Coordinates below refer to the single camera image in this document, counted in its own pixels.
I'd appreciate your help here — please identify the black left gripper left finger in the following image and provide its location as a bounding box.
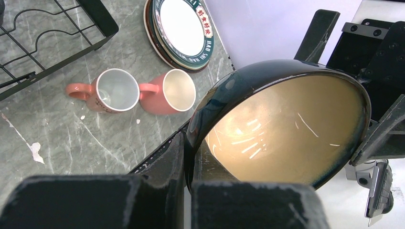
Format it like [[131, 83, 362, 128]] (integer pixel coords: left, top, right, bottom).
[[0, 133, 184, 229]]

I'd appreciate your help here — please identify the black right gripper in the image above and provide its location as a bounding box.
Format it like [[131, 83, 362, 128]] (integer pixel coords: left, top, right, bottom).
[[294, 9, 405, 166]]

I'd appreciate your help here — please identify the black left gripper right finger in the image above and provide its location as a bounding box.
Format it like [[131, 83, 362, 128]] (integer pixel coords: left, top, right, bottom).
[[191, 181, 330, 229]]

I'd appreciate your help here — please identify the dark blue tan bowl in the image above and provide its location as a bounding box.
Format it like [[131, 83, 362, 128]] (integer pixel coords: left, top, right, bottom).
[[184, 60, 372, 189]]

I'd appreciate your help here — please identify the black wire dish rack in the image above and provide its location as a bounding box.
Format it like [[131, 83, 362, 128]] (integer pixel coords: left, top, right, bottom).
[[0, 0, 119, 100]]

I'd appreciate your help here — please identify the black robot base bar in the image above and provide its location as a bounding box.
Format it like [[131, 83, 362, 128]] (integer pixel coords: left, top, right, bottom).
[[128, 119, 190, 174]]

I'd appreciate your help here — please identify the large pink mug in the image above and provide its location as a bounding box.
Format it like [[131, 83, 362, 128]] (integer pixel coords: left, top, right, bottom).
[[139, 69, 196, 115]]

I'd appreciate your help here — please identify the small pink mug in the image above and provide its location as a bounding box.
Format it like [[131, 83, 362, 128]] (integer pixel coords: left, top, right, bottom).
[[65, 68, 140, 114]]

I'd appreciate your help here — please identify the green rimmed white plate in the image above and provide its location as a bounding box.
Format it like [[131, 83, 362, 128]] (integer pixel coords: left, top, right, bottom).
[[151, 0, 214, 71]]

